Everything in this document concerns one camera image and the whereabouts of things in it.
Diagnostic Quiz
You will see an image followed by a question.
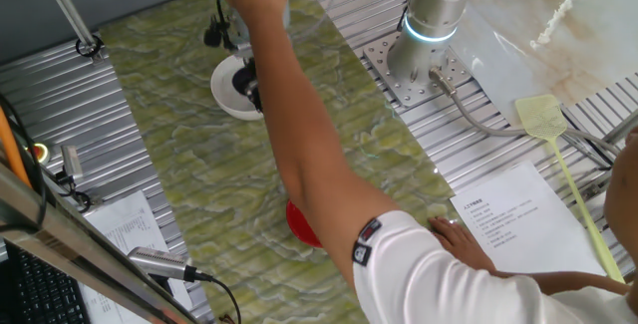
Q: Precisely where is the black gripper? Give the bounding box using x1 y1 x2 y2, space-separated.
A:
246 57 264 114

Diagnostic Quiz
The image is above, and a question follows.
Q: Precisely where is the black ladle with red accents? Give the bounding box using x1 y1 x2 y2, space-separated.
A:
231 67 255 97

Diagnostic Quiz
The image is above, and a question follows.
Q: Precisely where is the white bowl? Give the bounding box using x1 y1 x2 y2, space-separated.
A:
209 54 265 122

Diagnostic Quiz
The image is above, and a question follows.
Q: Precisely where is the red bowl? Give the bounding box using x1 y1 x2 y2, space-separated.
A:
285 198 324 249

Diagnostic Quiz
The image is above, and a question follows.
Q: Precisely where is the person's right hand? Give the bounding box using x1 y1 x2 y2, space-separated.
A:
427 215 497 273

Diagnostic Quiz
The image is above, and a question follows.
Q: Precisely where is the green marble pattern mat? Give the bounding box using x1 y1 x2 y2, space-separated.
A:
99 0 499 324

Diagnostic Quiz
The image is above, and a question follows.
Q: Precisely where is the printed table paper sheet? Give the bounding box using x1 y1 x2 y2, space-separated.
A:
82 189 193 324

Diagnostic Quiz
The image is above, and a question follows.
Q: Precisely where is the red emergency stop button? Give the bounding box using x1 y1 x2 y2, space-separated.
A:
27 143 51 165

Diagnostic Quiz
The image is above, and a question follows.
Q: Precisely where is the orange pole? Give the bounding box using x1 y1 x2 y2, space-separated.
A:
0 107 31 188

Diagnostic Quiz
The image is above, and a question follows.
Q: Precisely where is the white shirt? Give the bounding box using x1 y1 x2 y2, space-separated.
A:
352 208 638 324

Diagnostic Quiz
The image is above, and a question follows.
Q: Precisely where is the yellow fly swatter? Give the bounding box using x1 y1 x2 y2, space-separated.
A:
514 94 627 284

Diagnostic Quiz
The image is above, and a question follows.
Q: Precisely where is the black keyboard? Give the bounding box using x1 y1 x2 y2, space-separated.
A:
0 243 91 324

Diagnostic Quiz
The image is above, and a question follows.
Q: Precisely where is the white instruction paper sheet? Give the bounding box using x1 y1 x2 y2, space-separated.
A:
450 161 607 278

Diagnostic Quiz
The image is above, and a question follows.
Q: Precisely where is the beige marble pattern board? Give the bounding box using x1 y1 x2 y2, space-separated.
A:
451 0 638 129

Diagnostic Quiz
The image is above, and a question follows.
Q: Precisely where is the aluminium profile strut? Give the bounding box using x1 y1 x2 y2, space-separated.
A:
580 168 614 200
600 112 638 146

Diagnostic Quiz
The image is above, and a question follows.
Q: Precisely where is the person's head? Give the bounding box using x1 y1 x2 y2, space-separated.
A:
603 127 638 270

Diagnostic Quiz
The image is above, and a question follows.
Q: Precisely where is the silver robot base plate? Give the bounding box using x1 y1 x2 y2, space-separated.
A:
362 32 475 109

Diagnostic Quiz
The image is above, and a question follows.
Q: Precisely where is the silver ribbed camera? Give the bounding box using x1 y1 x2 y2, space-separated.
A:
127 246 200 283

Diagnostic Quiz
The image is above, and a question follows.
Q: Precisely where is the black camera cable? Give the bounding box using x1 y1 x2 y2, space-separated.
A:
193 271 243 324

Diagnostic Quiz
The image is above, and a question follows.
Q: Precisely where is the small silver camera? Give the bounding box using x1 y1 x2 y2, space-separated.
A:
60 144 85 181

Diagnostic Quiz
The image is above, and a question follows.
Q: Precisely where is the camera mount with black cable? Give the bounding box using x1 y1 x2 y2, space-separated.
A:
53 168 94 214

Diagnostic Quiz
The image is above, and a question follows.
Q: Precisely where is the aluminium pole with black ring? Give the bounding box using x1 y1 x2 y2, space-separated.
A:
33 0 105 62

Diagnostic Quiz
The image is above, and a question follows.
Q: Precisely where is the grey conduit cable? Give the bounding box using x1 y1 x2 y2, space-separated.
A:
429 67 622 159

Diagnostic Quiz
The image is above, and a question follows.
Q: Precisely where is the aluminium frame bar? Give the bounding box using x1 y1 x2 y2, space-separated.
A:
0 162 200 324

